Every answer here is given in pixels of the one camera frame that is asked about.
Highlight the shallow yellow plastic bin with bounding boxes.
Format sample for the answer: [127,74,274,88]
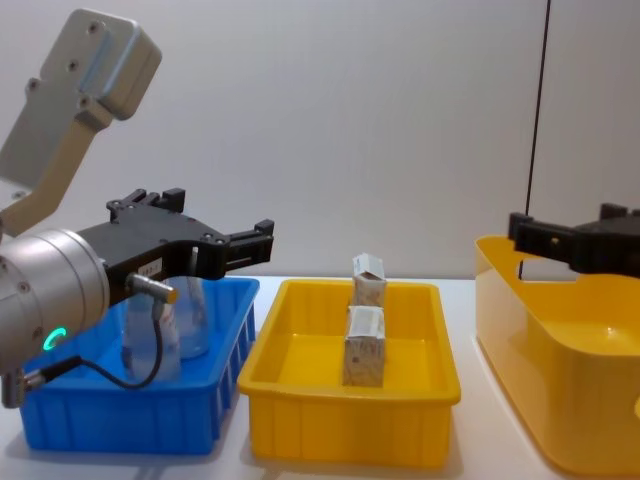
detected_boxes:
[236,278,463,471]

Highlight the clear plastic bottle with label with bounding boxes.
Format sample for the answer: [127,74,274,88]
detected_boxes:
[121,289,183,382]

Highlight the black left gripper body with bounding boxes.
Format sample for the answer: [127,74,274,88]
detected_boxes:
[77,205,230,307]

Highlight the blue plastic bin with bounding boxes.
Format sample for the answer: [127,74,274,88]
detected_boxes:
[18,276,262,457]

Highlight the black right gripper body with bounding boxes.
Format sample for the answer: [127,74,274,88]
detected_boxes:
[572,216,640,281]

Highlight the thin black hanging cord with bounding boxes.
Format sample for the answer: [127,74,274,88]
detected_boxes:
[518,0,553,282]

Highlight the small beige drink carton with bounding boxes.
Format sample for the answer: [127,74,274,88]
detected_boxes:
[342,305,388,388]
[350,252,389,321]

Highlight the black gripper cable silver plugs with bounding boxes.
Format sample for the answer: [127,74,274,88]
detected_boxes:
[0,272,181,409]

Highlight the large yellow plastic tub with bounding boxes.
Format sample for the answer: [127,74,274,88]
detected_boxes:
[473,233,640,477]

